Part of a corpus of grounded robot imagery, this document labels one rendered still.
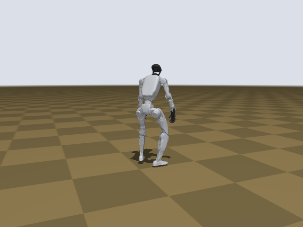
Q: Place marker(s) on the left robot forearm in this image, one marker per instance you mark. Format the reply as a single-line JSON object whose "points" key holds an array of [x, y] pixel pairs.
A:
{"points": [[140, 101]]}

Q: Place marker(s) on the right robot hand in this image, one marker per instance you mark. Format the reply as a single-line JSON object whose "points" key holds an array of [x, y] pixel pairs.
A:
{"points": [[172, 116]]}

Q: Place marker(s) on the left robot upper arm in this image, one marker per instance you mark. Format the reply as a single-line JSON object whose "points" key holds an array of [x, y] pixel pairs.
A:
{"points": [[140, 87]]}

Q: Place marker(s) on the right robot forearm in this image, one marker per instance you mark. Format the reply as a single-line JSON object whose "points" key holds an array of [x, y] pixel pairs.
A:
{"points": [[171, 104]]}

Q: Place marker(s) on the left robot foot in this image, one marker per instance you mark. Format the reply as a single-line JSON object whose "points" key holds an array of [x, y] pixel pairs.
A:
{"points": [[141, 158]]}

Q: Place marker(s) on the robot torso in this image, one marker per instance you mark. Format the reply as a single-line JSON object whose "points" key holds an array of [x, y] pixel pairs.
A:
{"points": [[150, 89]]}

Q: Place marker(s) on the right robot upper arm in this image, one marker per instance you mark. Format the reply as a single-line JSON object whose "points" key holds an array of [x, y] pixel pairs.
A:
{"points": [[165, 87]]}

